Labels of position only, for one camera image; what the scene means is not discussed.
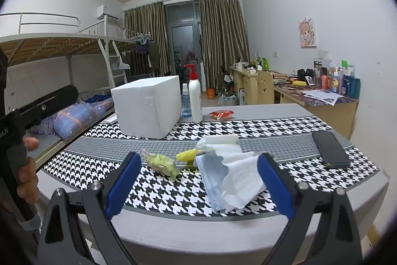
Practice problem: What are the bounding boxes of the black smartphone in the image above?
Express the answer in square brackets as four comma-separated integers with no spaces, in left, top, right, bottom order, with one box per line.
[311,130,351,168]

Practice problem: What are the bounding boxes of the hanging clothes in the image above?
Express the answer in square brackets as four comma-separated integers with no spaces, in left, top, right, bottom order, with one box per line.
[134,38,160,70]

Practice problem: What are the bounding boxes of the white metal bunk bed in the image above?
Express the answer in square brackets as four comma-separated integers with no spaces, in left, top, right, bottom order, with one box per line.
[0,12,131,172]

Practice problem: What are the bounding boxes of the white air conditioner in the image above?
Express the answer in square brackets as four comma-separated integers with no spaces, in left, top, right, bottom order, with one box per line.
[97,5,120,21]

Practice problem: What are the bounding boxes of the blue face mask packet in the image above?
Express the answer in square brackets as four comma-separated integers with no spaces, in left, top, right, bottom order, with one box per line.
[195,153,232,212]

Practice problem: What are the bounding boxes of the red snack packet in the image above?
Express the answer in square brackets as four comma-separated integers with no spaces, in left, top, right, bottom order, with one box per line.
[208,109,234,120]

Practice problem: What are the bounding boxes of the brown curtain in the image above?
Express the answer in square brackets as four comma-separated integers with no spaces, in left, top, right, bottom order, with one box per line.
[124,2,169,79]
[198,0,250,92]

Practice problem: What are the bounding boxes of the person's left hand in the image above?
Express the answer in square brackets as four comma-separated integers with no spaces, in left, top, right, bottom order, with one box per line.
[17,136,40,206]

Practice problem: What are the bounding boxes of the glass balcony door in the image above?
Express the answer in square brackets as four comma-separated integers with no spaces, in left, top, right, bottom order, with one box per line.
[164,2,202,73]

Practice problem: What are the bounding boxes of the cartoon wall poster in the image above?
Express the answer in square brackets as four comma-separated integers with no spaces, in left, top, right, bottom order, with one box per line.
[297,17,317,48]

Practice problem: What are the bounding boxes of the clear blue spray bottle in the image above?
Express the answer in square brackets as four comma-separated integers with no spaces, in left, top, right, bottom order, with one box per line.
[181,83,192,118]

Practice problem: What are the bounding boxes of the plain wooden desk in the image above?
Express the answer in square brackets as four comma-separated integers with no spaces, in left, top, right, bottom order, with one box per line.
[230,66,275,106]

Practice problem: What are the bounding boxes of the black bag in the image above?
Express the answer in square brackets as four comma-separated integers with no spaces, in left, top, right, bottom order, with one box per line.
[297,68,314,82]

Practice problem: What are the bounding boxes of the printed paper sheets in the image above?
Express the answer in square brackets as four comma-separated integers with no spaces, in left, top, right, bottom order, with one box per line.
[301,89,340,105]

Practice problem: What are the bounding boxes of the blue patterned quilt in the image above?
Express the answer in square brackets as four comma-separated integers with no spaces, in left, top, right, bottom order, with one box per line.
[26,99,115,141]

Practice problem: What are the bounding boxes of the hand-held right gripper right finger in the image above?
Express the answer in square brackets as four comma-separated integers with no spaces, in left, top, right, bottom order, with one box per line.
[257,152,363,265]

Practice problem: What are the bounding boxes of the white lotion pump bottle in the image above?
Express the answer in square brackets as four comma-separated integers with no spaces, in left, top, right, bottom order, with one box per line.
[184,64,203,123]

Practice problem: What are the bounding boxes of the wooden chair with smile cutout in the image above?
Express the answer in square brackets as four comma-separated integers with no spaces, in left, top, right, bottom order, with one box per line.
[257,70,274,105]

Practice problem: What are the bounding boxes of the clear green plastic bag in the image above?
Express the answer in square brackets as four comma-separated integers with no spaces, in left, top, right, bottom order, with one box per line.
[142,150,181,181]

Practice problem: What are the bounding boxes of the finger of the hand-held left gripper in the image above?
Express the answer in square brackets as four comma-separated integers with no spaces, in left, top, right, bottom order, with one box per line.
[14,85,79,131]

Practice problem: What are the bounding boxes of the yellow foam net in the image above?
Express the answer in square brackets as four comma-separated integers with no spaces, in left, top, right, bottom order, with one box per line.
[176,148,214,164]

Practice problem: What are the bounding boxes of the white tissue paper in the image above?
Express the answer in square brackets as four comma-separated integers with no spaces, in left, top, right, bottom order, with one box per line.
[214,151,268,210]

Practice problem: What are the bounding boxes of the wooden desk with patterned top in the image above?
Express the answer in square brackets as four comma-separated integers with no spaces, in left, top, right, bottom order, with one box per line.
[273,79,359,140]

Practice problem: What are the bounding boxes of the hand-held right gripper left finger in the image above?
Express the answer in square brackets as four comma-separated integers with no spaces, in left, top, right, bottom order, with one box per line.
[36,152,142,265]

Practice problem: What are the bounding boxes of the white foam box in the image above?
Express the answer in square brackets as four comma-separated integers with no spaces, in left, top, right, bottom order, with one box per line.
[111,76,182,140]

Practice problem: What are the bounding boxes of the group of toiletry bottles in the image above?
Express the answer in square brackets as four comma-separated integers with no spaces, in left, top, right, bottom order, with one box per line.
[313,58,361,98]

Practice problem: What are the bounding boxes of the houndstooth tablecloth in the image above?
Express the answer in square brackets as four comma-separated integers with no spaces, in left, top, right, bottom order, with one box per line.
[42,116,380,217]

